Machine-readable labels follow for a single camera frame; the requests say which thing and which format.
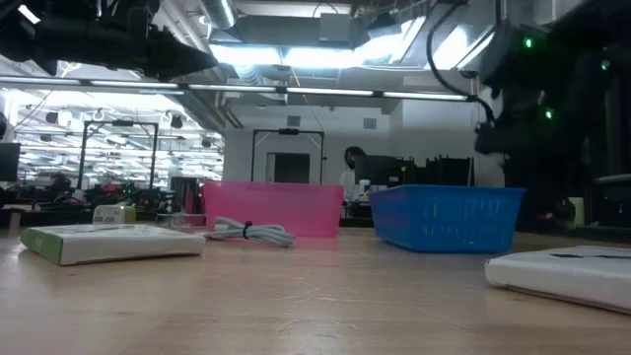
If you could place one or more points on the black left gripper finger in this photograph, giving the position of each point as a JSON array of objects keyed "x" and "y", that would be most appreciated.
[{"x": 182, "y": 56}]

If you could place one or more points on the white box with green side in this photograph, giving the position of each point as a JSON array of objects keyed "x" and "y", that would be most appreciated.
[{"x": 123, "y": 244}]

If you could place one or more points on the white box with black print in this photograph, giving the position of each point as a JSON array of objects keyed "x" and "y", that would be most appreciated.
[{"x": 557, "y": 278}]

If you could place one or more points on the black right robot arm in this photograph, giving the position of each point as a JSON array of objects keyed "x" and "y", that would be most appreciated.
[{"x": 567, "y": 123}]

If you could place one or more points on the pink plastic bin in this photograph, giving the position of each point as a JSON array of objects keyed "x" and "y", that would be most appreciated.
[{"x": 276, "y": 207}]

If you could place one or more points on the dark monitor screen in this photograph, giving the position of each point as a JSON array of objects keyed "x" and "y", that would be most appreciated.
[{"x": 9, "y": 163}]

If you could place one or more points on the long LED light bar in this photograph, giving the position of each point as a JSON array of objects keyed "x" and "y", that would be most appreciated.
[{"x": 325, "y": 91}]

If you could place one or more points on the person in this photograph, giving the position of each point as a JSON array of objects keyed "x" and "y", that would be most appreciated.
[{"x": 349, "y": 185}]

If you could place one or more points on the black computer monitor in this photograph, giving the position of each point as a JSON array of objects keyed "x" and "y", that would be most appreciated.
[{"x": 377, "y": 170}]

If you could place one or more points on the white bottle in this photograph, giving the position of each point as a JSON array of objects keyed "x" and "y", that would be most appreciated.
[{"x": 364, "y": 190}]

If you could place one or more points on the black slotted rack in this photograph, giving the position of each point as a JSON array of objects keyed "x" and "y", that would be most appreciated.
[{"x": 443, "y": 172}]

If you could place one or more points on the blue slotted plastic basket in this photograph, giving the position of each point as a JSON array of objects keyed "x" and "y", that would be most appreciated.
[{"x": 443, "y": 222}]

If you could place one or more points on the green white container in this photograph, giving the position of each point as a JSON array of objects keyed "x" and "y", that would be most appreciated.
[{"x": 577, "y": 212}]

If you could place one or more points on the grey horizontal bar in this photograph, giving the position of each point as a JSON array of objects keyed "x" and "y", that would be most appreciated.
[{"x": 613, "y": 179}]

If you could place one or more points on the silver ventilation duct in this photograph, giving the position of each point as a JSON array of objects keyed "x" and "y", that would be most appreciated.
[{"x": 219, "y": 12}]

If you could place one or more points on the black rig frame with camera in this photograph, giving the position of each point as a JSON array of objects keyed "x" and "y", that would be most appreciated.
[
  {"x": 288, "y": 131},
  {"x": 122, "y": 123}
]

